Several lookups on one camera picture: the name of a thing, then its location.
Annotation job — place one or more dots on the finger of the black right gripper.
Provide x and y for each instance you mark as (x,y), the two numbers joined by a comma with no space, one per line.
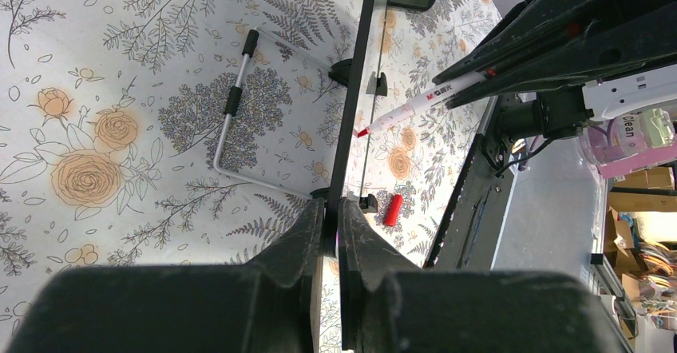
(606,42)
(545,10)

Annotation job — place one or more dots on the small white whiteboard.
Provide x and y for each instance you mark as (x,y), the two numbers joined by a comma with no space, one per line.
(347,73)

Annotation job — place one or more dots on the white marker pen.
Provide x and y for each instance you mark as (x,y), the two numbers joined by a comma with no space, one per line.
(423,102)

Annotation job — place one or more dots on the cardboard boxes background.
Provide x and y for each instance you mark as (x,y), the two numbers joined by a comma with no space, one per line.
(640,241)

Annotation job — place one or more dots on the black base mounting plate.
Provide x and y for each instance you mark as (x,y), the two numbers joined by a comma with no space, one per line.
(470,229)

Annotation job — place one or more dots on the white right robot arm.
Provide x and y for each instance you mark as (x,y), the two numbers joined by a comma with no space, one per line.
(562,113)

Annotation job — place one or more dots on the red marker cap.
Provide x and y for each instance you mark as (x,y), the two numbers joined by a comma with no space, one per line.
(391,216)

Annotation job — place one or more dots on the floral patterned table mat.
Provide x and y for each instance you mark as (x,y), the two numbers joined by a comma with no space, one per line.
(171,132)

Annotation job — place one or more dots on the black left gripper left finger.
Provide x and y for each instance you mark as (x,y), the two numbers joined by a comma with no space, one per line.
(269,304)

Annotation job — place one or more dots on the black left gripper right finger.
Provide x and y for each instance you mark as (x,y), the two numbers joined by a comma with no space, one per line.
(389,304)

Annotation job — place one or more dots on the clear cleaner spray bottle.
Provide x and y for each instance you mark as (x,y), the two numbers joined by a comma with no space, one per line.
(627,135)

